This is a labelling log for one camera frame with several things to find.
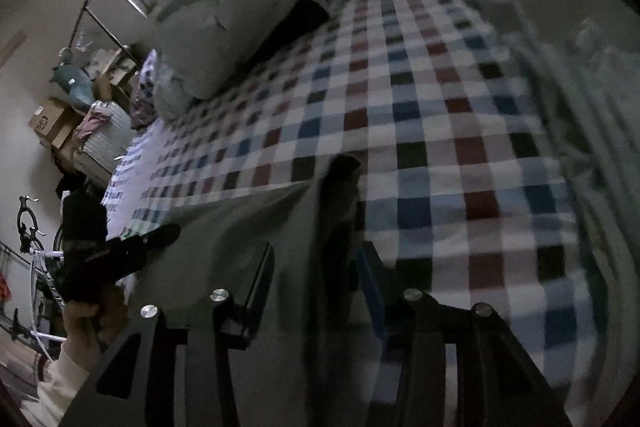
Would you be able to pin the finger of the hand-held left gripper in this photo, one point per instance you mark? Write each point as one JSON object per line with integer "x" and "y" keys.
{"x": 150, "y": 244}

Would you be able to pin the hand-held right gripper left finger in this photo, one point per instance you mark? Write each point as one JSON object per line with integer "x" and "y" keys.
{"x": 252, "y": 292}

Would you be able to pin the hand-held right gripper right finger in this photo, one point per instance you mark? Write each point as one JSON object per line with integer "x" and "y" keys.
{"x": 375, "y": 302}

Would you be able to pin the olive grey garment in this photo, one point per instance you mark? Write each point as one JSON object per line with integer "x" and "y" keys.
{"x": 225, "y": 217}

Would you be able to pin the light green pants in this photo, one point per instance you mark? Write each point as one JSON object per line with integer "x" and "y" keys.
{"x": 565, "y": 57}

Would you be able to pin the person's left forearm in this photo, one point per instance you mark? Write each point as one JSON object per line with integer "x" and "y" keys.
{"x": 62, "y": 382}

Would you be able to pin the clothes rack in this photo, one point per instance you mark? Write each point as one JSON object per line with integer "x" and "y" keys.
{"x": 107, "y": 24}

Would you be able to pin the person's left hand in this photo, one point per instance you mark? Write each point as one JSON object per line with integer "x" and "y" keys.
{"x": 82, "y": 327}

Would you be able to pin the white bicycle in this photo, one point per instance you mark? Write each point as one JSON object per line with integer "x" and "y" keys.
{"x": 34, "y": 277}

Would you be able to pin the white ribbed suitcase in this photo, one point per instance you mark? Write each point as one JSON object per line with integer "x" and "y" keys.
{"x": 102, "y": 147}

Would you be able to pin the cardboard box with round logo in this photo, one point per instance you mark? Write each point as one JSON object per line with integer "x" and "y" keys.
{"x": 52, "y": 124}

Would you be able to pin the pink cloth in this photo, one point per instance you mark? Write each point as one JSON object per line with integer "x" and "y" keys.
{"x": 92, "y": 119}

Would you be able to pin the pink floral checked pillow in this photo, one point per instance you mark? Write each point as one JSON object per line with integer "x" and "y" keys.
{"x": 142, "y": 102}

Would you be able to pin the blue shark plush toy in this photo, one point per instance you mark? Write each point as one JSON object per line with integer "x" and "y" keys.
{"x": 75, "y": 87}

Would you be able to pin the checked bed sheet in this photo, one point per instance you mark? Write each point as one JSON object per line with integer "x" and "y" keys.
{"x": 450, "y": 157}

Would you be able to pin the grey-green duvet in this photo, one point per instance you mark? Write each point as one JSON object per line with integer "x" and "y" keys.
{"x": 220, "y": 22}

